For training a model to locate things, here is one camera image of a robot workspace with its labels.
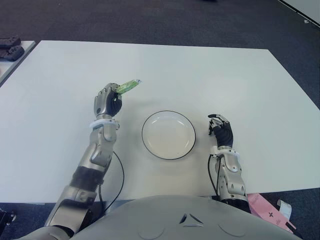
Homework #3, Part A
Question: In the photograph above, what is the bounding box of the grey robot torso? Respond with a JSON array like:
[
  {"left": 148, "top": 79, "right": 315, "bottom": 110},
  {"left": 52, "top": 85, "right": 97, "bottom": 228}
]
[{"left": 69, "top": 194, "right": 303, "bottom": 240}]

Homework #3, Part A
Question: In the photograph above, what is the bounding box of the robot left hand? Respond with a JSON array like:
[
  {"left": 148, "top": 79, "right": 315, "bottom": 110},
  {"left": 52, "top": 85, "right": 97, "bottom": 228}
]
[{"left": 93, "top": 82, "right": 123, "bottom": 120}]

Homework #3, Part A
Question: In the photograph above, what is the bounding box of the white paper tag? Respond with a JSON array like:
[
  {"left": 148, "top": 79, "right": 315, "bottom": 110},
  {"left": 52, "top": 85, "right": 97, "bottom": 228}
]
[{"left": 276, "top": 199, "right": 293, "bottom": 221}]

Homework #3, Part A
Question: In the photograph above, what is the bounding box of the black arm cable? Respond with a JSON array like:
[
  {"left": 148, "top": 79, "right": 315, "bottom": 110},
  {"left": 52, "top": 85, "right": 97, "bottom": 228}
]
[
  {"left": 98, "top": 151, "right": 125, "bottom": 213},
  {"left": 207, "top": 154, "right": 221, "bottom": 196}
]

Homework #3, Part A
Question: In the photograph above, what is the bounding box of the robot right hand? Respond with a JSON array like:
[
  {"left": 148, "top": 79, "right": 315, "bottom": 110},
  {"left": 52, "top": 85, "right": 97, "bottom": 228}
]
[{"left": 207, "top": 113, "right": 235, "bottom": 150}]

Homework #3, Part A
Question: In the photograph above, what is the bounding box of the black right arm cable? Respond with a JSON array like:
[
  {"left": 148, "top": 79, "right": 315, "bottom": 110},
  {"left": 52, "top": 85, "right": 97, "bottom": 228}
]
[{"left": 207, "top": 154, "right": 221, "bottom": 196}]

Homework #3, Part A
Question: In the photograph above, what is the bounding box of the white desk with dark edge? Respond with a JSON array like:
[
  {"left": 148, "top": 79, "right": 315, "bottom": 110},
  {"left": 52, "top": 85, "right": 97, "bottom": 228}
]
[{"left": 276, "top": 0, "right": 320, "bottom": 32}]

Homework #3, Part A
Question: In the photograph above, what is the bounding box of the white side table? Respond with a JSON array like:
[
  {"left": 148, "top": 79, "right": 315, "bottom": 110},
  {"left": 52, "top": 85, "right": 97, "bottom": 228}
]
[{"left": 0, "top": 40, "right": 37, "bottom": 87}]

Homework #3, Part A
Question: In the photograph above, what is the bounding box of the green toothpaste tube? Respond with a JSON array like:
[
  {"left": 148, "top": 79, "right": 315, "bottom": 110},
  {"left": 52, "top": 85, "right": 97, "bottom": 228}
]
[{"left": 116, "top": 78, "right": 142, "bottom": 95}]

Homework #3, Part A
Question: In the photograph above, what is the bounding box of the white plate black rim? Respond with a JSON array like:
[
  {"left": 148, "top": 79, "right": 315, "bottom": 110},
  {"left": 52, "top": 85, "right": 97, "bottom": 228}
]
[{"left": 141, "top": 110, "right": 197, "bottom": 161}]

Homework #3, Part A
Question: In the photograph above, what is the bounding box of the black game controller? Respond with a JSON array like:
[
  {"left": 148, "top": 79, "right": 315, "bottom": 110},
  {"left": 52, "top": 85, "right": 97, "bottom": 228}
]
[
  {"left": 0, "top": 37, "right": 22, "bottom": 48},
  {"left": 0, "top": 46, "right": 25, "bottom": 62}
]

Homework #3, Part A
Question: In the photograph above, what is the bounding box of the black metal bracket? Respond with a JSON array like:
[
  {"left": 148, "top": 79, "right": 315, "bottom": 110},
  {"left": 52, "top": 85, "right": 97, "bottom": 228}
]
[{"left": 0, "top": 208, "right": 17, "bottom": 227}]

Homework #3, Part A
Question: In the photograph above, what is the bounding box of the pink cardboard box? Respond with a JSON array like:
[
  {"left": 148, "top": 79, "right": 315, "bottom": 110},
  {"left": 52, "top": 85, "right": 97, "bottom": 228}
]
[{"left": 247, "top": 193, "right": 297, "bottom": 232}]

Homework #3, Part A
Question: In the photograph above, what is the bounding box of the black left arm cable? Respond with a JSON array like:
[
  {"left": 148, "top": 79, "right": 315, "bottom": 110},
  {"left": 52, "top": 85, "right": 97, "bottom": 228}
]
[{"left": 98, "top": 151, "right": 125, "bottom": 213}]

